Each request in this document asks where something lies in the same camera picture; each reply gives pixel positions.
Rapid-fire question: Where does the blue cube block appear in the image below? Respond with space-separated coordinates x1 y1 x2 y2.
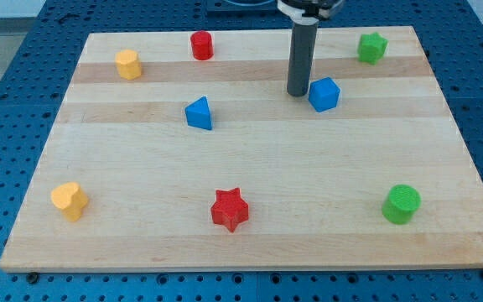
309 77 340 112

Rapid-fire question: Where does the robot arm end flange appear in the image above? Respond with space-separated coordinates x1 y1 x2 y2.
278 0 345 23

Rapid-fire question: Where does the blue triangular prism block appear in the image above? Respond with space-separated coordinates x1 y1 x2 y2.
184 96 213 131

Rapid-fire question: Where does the red star block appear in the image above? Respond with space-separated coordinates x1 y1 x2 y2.
210 187 249 233

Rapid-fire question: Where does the light wooden board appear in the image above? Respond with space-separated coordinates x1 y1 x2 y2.
0 26 483 273

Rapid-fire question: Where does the red cylinder block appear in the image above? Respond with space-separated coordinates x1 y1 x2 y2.
190 30 214 60

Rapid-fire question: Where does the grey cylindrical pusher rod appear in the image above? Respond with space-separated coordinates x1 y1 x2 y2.
287 23 318 97

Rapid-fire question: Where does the yellow hexagon block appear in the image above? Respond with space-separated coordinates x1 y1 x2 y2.
115 49 143 80

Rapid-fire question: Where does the green star block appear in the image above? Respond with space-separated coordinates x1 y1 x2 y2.
357 32 388 65

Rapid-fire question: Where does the green cylinder block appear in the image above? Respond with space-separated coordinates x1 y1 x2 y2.
382 184 422 225

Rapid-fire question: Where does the yellow heart block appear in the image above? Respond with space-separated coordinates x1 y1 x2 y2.
50 182 89 222

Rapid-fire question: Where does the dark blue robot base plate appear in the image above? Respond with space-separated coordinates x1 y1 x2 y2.
205 0 277 16

